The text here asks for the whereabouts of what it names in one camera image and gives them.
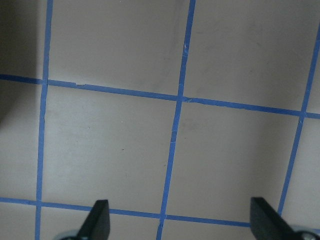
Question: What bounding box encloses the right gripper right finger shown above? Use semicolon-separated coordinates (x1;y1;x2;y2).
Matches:
249;197;295;240

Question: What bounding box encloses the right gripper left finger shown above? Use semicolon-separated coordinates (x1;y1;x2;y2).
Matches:
76;199;111;240

